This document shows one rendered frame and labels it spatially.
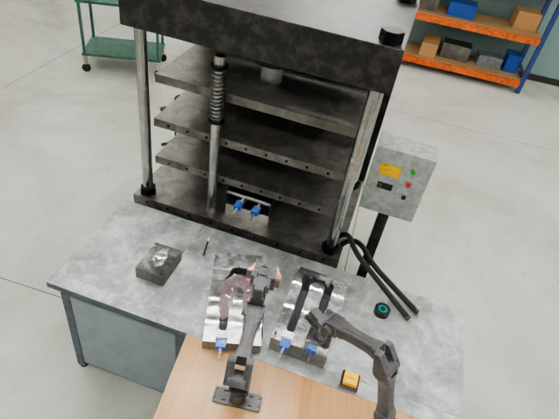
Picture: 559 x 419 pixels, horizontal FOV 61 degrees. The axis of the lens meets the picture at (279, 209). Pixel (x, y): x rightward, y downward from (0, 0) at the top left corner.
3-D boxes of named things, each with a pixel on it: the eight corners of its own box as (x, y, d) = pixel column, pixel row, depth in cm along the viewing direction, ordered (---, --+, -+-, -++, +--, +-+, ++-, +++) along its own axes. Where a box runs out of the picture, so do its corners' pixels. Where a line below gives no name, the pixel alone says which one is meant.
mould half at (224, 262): (259, 352, 212) (262, 338, 205) (201, 347, 210) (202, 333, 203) (263, 270, 250) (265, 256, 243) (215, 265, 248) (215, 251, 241)
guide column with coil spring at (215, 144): (210, 253, 303) (223, 58, 221) (203, 249, 304) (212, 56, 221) (215, 247, 307) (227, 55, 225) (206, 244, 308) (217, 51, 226)
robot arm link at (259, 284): (249, 273, 181) (243, 297, 171) (272, 278, 180) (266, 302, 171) (247, 293, 188) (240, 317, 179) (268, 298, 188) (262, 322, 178)
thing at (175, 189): (336, 268, 270) (338, 260, 266) (133, 201, 289) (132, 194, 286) (361, 188, 333) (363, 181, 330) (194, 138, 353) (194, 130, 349)
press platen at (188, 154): (333, 218, 262) (335, 210, 259) (155, 162, 279) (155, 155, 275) (357, 153, 318) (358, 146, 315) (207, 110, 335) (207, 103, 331)
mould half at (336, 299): (323, 368, 210) (328, 352, 202) (268, 348, 214) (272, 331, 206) (344, 289, 248) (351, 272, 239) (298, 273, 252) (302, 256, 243)
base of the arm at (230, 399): (217, 376, 192) (212, 391, 187) (264, 387, 191) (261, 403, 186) (215, 386, 197) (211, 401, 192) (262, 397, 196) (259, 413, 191)
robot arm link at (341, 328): (320, 321, 181) (389, 362, 163) (334, 308, 187) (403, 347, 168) (319, 343, 187) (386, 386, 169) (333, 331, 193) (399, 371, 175)
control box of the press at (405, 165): (361, 341, 321) (437, 165, 228) (319, 327, 326) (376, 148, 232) (367, 317, 338) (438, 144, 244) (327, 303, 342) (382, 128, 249)
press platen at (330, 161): (343, 182, 246) (345, 174, 243) (153, 125, 263) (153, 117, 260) (366, 120, 302) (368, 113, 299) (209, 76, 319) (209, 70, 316)
